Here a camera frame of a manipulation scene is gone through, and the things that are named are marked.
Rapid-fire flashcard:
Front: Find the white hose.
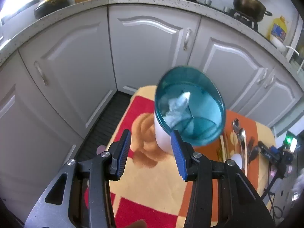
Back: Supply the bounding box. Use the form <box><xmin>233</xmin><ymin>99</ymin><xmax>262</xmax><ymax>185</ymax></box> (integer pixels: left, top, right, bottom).
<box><xmin>286</xmin><ymin>45</ymin><xmax>300</xmax><ymax>55</ymax></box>

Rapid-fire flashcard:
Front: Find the orange yellow printed blanket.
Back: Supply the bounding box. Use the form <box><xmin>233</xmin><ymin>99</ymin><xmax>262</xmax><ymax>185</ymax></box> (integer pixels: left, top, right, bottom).
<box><xmin>84</xmin><ymin>85</ymin><xmax>277</xmax><ymax>228</ymax></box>

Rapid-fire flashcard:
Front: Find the metal cabinet handle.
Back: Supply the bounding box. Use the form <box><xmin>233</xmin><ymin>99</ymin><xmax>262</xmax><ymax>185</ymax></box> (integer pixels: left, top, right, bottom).
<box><xmin>256</xmin><ymin>68</ymin><xmax>268</xmax><ymax>85</ymax></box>
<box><xmin>264</xmin><ymin>74</ymin><xmax>276</xmax><ymax>89</ymax></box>
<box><xmin>182</xmin><ymin>28</ymin><xmax>192</xmax><ymax>51</ymax></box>
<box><xmin>34</xmin><ymin>60</ymin><xmax>49</xmax><ymax>86</ymax></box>

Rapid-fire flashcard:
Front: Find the metal stockpot with lid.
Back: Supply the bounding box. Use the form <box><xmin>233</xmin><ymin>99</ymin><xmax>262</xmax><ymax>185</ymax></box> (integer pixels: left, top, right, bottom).
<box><xmin>227</xmin><ymin>0</ymin><xmax>273</xmax><ymax>22</ymax></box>

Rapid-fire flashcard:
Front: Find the crumpled white paper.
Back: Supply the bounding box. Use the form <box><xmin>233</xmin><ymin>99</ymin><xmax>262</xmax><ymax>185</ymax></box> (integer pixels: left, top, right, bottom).
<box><xmin>166</xmin><ymin>91</ymin><xmax>192</xmax><ymax>127</ymax></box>

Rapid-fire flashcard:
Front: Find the teal rimmed utensil holder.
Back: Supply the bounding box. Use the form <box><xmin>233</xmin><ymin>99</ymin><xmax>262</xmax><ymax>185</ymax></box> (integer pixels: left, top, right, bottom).
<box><xmin>153</xmin><ymin>65</ymin><xmax>226</xmax><ymax>153</ymax></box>

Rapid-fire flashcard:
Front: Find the white rice spoon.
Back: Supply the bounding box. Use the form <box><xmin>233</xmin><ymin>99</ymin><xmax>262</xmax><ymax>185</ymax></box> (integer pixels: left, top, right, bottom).
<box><xmin>231</xmin><ymin>154</ymin><xmax>245</xmax><ymax>170</ymax></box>

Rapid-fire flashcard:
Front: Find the yellow oil bottle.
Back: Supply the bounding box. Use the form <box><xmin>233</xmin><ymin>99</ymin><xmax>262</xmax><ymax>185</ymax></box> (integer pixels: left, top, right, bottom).
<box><xmin>267</xmin><ymin>15</ymin><xmax>289</xmax><ymax>42</ymax></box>

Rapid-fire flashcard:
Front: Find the dark metal spoon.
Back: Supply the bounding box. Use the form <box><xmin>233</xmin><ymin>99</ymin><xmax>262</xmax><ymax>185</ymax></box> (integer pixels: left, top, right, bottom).
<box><xmin>248</xmin><ymin>146</ymin><xmax>260</xmax><ymax>165</ymax></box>

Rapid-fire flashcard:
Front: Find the speckled stone countertop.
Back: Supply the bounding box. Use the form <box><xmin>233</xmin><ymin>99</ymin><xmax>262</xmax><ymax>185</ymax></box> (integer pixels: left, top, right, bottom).
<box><xmin>0</xmin><ymin>0</ymin><xmax>304</xmax><ymax>76</ymax></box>

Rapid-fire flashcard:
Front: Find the kitchen window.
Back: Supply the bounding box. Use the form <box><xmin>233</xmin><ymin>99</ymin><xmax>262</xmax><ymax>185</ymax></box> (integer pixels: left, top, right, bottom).
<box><xmin>0</xmin><ymin>0</ymin><xmax>45</xmax><ymax>24</ymax></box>

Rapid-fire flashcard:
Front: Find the black clay pot yellow lid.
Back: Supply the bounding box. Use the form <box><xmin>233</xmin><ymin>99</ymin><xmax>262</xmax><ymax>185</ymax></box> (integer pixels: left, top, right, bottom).
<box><xmin>33</xmin><ymin>0</ymin><xmax>70</xmax><ymax>19</ymax></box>

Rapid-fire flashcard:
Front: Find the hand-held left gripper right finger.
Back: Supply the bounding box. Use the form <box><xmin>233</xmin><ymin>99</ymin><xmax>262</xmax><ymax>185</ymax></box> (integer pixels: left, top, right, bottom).
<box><xmin>170</xmin><ymin>130</ymin><xmax>277</xmax><ymax>228</ymax></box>

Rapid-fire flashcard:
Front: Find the wooden chopstick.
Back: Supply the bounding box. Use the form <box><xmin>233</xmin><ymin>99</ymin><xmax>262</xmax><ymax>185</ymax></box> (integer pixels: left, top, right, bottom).
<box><xmin>224</xmin><ymin>133</ymin><xmax>231</xmax><ymax>161</ymax></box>
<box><xmin>220</xmin><ymin>134</ymin><xmax>226</xmax><ymax>163</ymax></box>

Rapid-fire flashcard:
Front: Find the black cable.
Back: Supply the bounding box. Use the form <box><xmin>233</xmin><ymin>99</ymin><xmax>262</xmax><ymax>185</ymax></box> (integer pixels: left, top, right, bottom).
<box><xmin>261</xmin><ymin>169</ymin><xmax>285</xmax><ymax>219</ymax></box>

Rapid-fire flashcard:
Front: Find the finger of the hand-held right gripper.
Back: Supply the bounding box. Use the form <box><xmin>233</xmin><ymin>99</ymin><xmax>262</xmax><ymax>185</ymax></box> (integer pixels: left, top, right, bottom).
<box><xmin>258</xmin><ymin>141</ymin><xmax>279</xmax><ymax>165</ymax></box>

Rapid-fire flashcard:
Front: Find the white cabinet door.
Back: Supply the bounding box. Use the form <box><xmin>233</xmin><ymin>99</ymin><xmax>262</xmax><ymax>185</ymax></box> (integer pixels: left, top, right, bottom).
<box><xmin>0</xmin><ymin>50</ymin><xmax>86</xmax><ymax>195</ymax></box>
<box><xmin>107</xmin><ymin>4</ymin><xmax>202</xmax><ymax>95</ymax></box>
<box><xmin>236</xmin><ymin>65</ymin><xmax>302</xmax><ymax>129</ymax></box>
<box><xmin>186</xmin><ymin>15</ymin><xmax>279</xmax><ymax>111</ymax></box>
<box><xmin>18</xmin><ymin>6</ymin><xmax>118</xmax><ymax>136</ymax></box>

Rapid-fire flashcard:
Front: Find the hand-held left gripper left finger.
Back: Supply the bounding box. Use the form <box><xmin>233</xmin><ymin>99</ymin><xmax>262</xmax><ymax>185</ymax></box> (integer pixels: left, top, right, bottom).
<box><xmin>25</xmin><ymin>129</ymin><xmax>131</xmax><ymax>228</ymax></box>

